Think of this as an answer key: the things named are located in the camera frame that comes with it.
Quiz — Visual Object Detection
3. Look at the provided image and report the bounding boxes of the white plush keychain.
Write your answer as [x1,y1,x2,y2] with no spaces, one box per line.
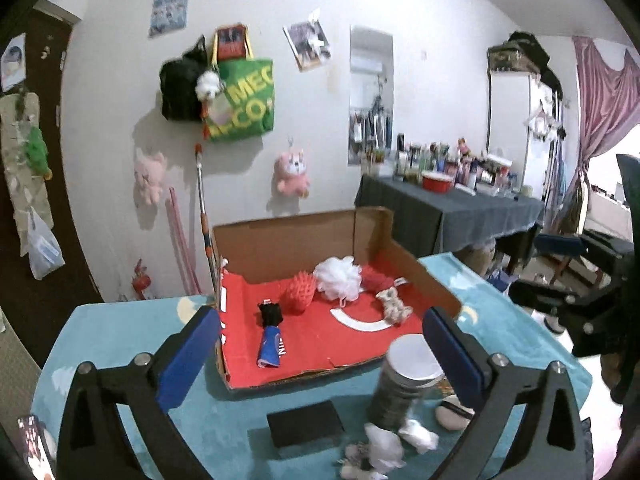
[195,71,224,102]

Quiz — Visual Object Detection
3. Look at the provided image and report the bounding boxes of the white mesh bath loofah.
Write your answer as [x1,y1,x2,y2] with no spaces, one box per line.
[313,256,362,306]

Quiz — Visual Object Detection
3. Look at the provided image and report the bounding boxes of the red bowl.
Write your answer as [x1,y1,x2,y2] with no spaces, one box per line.
[421,171,455,192]

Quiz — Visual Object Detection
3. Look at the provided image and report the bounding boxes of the clear plastic bag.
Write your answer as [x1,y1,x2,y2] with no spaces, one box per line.
[27,207,66,280]

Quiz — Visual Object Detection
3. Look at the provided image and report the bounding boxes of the pale pink plush toy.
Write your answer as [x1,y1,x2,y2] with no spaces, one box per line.
[133,150,167,206]

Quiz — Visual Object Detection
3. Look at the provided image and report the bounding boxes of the red knitted ball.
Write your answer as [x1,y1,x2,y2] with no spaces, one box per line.
[361,274,409,297]

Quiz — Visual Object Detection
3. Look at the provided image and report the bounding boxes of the pink curtain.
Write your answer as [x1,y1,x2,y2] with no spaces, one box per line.
[572,35,640,233]

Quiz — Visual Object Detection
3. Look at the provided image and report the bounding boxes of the table with dark cloth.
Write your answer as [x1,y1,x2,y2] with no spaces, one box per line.
[355,175,547,272]

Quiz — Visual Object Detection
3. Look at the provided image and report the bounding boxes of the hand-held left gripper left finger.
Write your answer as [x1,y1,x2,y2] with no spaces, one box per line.
[56,304,222,480]

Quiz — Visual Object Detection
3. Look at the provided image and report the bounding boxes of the pink rods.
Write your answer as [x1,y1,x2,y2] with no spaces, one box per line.
[167,187,202,297]

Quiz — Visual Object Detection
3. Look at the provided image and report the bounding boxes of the small white plush toy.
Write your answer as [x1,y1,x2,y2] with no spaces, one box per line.
[340,442,382,480]

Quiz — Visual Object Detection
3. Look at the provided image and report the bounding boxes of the red framed card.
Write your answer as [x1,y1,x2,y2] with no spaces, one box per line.
[217,24,246,60]

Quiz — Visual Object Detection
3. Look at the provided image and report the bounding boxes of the dark bag on wardrobe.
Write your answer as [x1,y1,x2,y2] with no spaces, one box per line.
[487,31,552,76]

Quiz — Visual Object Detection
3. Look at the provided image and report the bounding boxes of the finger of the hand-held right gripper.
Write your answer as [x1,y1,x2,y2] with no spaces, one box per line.
[507,280,601,333]
[531,230,632,267]

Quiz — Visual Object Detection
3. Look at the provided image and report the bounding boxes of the cream crocheted toy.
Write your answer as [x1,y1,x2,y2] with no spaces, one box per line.
[376,287,414,325]

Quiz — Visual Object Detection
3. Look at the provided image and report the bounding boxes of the wall mirror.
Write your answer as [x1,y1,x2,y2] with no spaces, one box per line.
[348,25,395,167]

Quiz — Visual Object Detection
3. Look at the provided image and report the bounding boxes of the mop handle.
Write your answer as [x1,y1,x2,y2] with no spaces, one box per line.
[194,144,221,307]

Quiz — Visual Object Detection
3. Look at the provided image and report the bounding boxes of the beige hanging door organizer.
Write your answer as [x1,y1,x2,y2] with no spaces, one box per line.
[0,92,55,257]

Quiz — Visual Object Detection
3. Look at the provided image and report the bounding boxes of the blue wall poster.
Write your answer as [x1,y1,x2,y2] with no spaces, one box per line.
[149,0,190,38]

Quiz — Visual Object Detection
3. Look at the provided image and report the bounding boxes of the red foam fruit net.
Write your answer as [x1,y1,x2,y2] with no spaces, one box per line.
[285,271,317,315]

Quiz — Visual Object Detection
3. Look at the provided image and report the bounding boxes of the black knitted scrunchie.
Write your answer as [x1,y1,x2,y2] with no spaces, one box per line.
[257,301,285,331]

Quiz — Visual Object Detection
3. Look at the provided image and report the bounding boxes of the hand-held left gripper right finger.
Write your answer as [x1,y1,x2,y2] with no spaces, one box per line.
[421,304,587,480]

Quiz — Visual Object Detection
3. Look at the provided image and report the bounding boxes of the wall photo collage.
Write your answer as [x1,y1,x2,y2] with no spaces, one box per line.
[283,8,332,72]

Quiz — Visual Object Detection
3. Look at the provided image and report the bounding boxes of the glass jar of tea leaves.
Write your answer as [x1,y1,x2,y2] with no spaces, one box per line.
[367,334,447,432]

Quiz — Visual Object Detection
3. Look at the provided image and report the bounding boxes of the white wardrobe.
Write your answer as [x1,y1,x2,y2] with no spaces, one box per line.
[487,72,564,202]

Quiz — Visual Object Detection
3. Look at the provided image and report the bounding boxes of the white hanging garment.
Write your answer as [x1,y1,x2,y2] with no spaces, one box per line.
[522,102,566,141]

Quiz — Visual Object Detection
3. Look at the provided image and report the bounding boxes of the black backpack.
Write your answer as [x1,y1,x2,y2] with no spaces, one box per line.
[160,35,209,122]

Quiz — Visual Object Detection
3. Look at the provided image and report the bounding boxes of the white gauze pouch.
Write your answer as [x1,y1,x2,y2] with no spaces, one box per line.
[365,422,406,472]

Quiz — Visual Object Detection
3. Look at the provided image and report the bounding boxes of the pink plush toy with ears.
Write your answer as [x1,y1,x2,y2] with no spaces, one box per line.
[272,147,311,197]

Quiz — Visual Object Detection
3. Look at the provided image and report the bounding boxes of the rectangular tin box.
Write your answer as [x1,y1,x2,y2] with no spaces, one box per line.
[266,401,346,459]

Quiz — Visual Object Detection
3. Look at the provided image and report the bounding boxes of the green tote bag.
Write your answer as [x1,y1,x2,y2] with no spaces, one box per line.
[202,25,276,142]

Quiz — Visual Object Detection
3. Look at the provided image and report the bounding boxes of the smartphone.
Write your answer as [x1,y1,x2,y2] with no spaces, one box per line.
[17,414,57,480]

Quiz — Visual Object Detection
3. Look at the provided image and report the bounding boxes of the green plush toy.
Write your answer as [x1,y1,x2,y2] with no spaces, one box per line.
[25,127,54,181]

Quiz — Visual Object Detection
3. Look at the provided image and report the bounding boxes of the dark brown door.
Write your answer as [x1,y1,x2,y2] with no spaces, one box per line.
[0,5,104,313]

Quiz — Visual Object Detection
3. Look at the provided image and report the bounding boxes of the photo on door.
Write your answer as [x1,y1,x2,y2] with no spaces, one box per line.
[0,34,27,92]

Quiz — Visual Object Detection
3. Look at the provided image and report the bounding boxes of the red floor ornament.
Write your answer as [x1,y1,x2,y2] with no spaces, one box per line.
[132,259,154,301]

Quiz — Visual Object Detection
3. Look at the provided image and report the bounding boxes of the cardboard box with red lining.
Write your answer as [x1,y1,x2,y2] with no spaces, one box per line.
[212,206,464,391]

